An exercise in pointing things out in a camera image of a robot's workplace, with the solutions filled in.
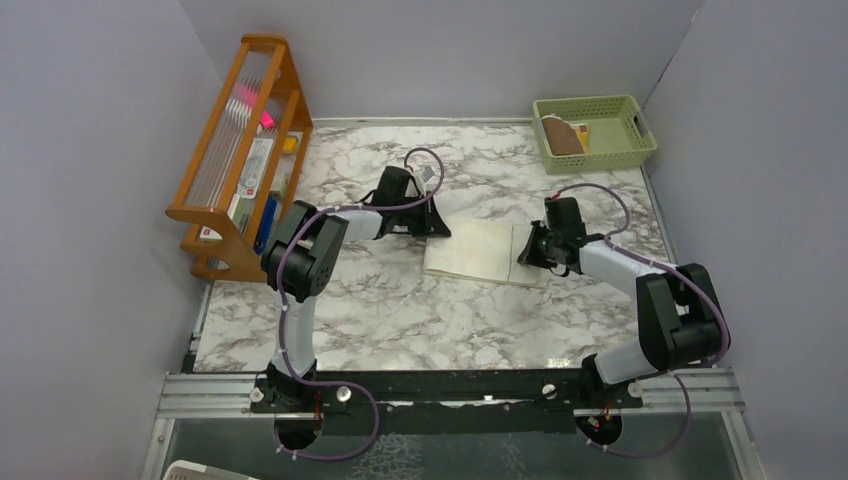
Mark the green perforated plastic basket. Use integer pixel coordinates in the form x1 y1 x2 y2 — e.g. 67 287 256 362
532 95 657 175

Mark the cream white towel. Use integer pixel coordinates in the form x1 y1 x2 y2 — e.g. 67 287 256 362
423 215 548 288

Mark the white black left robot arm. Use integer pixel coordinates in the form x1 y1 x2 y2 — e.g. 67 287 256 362
260 166 451 411

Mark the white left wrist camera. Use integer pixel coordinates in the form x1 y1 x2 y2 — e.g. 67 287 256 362
411 166 436 196

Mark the white tray corner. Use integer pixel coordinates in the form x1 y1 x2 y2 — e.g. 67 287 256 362
162 460 257 480

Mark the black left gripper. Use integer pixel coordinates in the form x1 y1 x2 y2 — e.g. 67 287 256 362
393 191 451 237

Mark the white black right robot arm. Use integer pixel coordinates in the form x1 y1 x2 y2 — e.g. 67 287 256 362
517 197 730 407

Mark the blue item in rack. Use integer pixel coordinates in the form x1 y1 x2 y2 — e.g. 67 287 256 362
253 195 278 255

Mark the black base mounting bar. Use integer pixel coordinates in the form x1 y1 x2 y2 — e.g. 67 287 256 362
249 368 643 436

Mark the yellow brown bear towel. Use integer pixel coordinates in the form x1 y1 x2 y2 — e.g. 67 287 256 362
541 114 589 156

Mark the wooden rack with rods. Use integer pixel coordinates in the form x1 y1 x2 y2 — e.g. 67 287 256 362
166 34 313 282

